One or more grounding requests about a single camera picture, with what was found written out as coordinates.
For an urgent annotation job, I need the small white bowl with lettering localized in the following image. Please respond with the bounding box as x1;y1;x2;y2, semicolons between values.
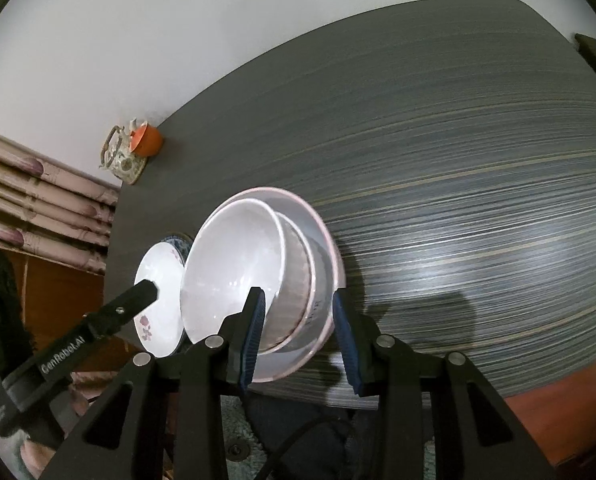
275;210;339;357

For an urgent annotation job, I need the small bowl with blue print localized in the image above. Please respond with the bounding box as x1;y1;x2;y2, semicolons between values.
179;199;311;353

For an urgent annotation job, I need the green rug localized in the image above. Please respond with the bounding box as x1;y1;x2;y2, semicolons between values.
163;390;259;480

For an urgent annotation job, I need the orange lidded cup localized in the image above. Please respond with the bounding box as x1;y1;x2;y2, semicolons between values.
129;121;163;157

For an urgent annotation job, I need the large pink bowl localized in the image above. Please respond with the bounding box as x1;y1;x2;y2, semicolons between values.
213;186;346;383

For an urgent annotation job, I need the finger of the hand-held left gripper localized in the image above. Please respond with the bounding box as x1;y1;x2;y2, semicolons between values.
83;280;159;342

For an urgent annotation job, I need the floral ceramic teapot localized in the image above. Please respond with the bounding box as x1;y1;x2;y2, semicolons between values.
98;119;149;184

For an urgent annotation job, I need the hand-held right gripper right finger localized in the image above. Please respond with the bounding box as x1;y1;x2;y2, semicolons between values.
331;289;558;480

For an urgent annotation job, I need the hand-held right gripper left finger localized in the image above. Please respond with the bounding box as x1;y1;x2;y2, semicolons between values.
40;286;267;480

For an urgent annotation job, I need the beige patterned curtain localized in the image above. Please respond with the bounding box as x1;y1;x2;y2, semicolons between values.
0;124;121;275

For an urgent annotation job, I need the white plate with pink flowers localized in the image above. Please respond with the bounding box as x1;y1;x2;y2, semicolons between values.
134;241;187;358

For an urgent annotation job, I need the large blue patterned plate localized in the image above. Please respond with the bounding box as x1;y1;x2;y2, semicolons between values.
158;231;195;263

